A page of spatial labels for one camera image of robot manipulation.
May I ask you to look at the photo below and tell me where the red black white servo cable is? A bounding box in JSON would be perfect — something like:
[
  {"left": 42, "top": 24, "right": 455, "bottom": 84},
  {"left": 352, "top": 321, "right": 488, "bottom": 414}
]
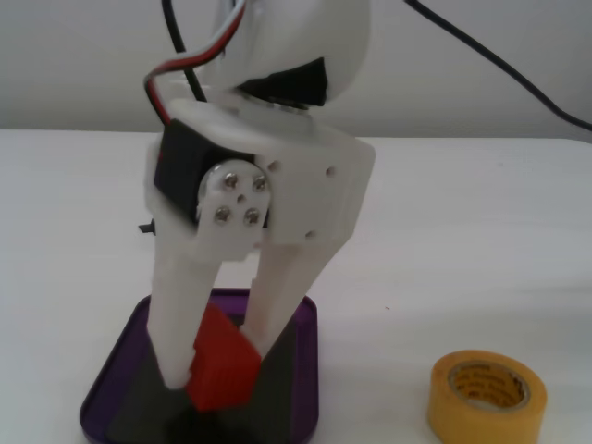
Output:
[{"left": 142, "top": 0, "right": 253, "bottom": 127}]

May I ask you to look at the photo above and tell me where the red cube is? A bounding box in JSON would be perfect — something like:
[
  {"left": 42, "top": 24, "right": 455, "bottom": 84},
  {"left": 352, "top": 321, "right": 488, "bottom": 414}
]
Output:
[{"left": 184, "top": 308, "right": 264, "bottom": 413}]

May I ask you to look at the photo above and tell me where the yellow tape roll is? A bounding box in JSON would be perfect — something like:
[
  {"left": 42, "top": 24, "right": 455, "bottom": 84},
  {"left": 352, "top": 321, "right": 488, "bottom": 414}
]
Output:
[{"left": 425, "top": 350, "right": 549, "bottom": 444}]

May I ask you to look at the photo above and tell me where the thin black cable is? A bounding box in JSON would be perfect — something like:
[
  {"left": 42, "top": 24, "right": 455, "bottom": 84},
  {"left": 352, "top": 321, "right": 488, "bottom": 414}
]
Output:
[{"left": 160, "top": 0, "right": 208, "bottom": 102}]

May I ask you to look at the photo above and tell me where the purple metal tray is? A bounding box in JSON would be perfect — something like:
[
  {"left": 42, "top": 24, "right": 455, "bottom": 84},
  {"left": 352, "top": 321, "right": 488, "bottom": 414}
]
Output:
[{"left": 79, "top": 287, "right": 321, "bottom": 444}]

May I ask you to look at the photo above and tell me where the thick black cable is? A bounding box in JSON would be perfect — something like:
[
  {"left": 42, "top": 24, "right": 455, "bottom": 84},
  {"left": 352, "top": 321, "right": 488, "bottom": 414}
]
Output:
[{"left": 403, "top": 0, "right": 592, "bottom": 131}]

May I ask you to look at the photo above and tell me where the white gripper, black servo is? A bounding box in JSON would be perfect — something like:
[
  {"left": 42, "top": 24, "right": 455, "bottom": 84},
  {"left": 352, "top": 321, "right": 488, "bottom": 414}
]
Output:
[{"left": 146, "top": 90, "right": 375, "bottom": 356}]

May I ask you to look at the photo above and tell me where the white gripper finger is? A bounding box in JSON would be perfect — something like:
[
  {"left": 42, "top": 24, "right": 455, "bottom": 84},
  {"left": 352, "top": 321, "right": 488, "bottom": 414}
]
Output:
[{"left": 146, "top": 157, "right": 275, "bottom": 390}]

